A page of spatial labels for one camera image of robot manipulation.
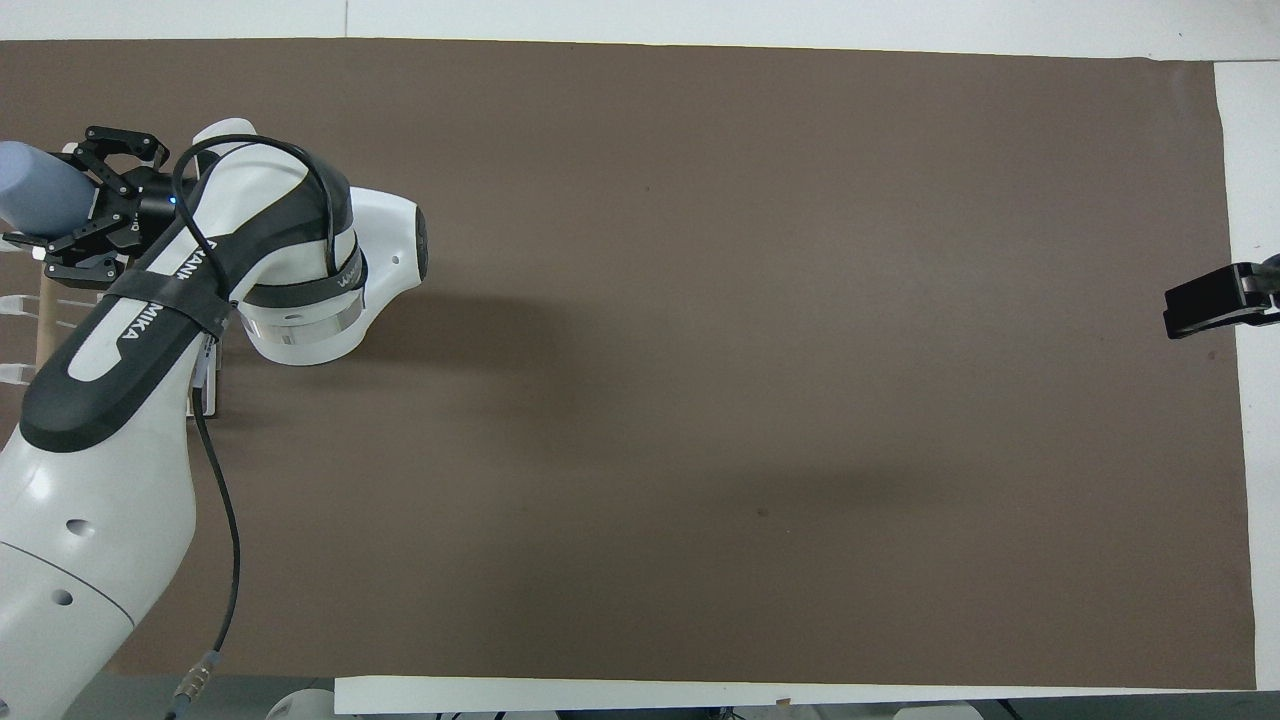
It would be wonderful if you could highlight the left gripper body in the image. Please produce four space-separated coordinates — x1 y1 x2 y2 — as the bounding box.
112 165 203 263

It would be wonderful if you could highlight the blue-grey cup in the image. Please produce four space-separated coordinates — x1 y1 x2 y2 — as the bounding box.
0 140 98 237

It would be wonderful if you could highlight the black cable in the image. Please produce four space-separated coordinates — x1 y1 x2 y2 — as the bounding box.
170 133 339 707

